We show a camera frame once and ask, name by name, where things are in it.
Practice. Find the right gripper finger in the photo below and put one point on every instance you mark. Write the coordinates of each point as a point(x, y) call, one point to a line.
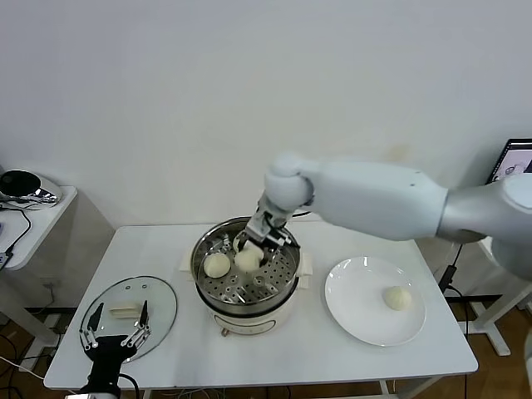
point(241, 241)
point(266, 253)

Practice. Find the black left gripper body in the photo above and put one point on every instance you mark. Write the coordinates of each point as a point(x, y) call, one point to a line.
point(112, 349)

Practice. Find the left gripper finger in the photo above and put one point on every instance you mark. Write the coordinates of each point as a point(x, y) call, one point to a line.
point(139, 332)
point(89, 336)

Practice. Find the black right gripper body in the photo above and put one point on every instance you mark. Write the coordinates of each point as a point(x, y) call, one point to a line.
point(259, 226)

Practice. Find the white steamed baozi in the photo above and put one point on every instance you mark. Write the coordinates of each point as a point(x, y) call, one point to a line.
point(216, 266)
point(248, 261)
point(397, 298)

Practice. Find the round glass pot lid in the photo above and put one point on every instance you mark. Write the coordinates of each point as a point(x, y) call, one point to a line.
point(162, 299)

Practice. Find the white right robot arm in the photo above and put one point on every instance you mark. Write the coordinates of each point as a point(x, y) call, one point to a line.
point(374, 199)

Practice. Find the perforated steel steamer basket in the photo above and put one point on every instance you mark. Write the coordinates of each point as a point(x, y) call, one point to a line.
point(282, 282)

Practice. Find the cream electric cooking pot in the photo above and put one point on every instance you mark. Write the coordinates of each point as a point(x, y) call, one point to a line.
point(245, 324)

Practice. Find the white work table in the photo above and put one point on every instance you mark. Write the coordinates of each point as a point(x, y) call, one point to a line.
point(145, 249)

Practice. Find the round white plate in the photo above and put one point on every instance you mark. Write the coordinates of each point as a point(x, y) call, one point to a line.
point(345, 291)

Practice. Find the white side table with device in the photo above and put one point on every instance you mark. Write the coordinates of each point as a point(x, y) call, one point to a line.
point(41, 232)

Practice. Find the chrome and black device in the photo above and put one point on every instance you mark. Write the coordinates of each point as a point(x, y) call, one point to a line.
point(16, 183)

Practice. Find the white side table with laptop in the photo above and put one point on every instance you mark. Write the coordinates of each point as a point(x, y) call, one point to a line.
point(500, 345)

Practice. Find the grey open laptop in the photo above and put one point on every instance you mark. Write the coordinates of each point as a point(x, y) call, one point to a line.
point(519, 160)

